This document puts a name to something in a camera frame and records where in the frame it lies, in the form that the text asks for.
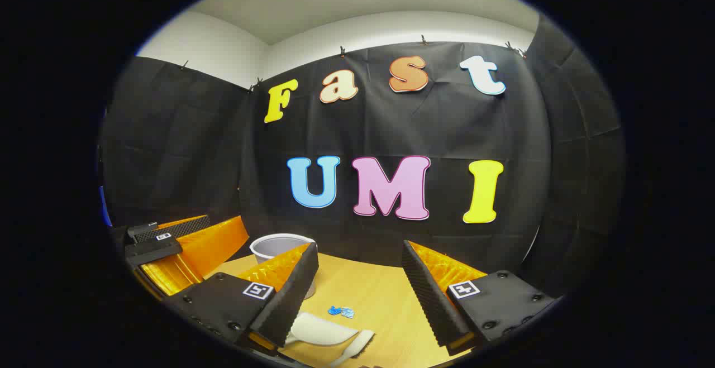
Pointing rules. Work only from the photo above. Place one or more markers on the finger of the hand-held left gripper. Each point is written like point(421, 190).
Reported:
point(153, 251)
point(184, 227)

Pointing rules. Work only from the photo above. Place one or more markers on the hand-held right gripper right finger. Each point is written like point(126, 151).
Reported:
point(427, 295)

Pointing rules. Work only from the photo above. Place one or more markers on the light blue paper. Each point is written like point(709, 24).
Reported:
point(348, 312)

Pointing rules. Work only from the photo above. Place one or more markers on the dark blue paper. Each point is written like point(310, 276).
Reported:
point(334, 310)

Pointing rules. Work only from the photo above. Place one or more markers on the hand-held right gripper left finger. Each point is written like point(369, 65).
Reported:
point(293, 295)

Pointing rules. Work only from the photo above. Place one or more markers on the white plastic dustpan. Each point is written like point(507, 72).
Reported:
point(324, 330)

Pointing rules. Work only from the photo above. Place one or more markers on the grey plastic garbage bin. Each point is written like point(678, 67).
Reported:
point(276, 245)

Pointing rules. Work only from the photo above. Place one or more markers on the wooden desktop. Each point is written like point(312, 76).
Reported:
point(380, 295)

